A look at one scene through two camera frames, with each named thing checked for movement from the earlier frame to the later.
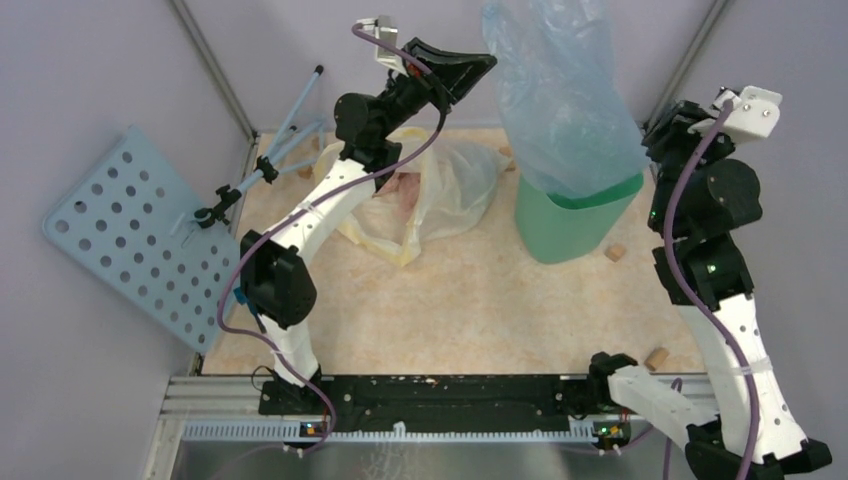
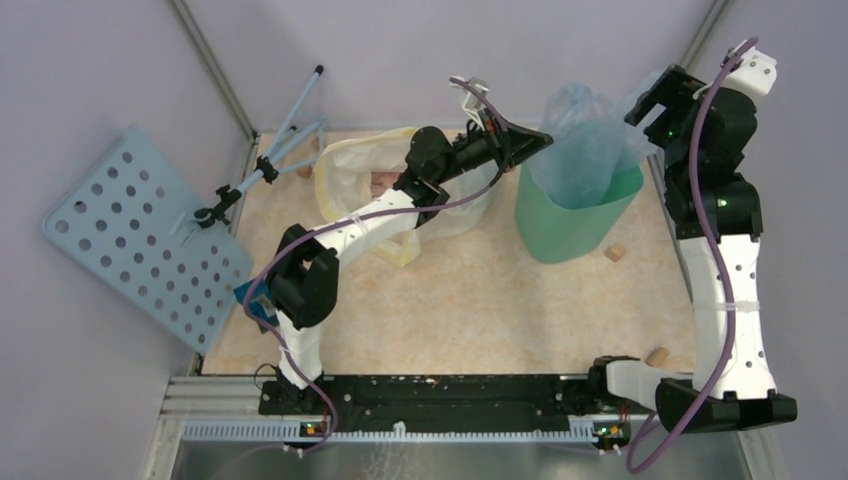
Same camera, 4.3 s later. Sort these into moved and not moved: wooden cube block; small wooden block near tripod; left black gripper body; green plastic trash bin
Moved: left black gripper body
Not moved: green plastic trash bin; wooden cube block; small wooden block near tripod
